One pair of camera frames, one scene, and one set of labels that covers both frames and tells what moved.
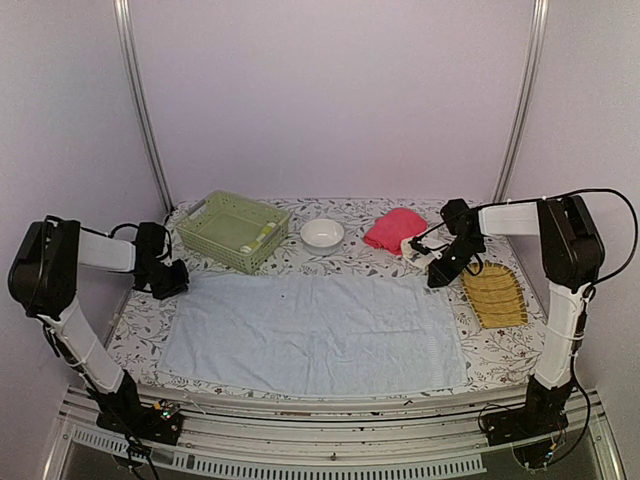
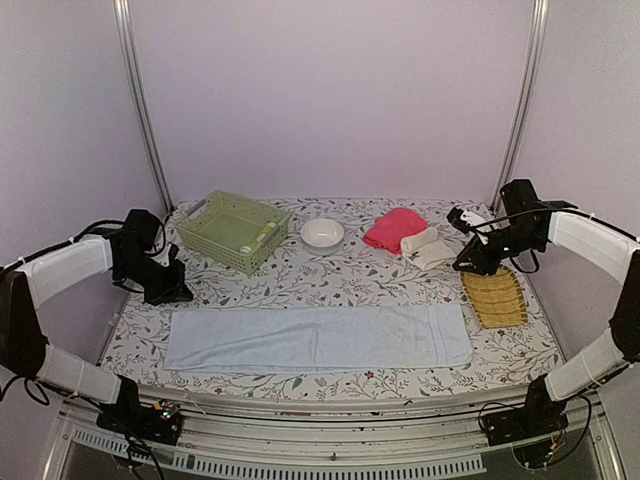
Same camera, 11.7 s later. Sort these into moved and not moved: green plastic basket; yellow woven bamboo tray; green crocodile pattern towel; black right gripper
Moved: black right gripper
Not moved: yellow woven bamboo tray; green crocodile pattern towel; green plastic basket
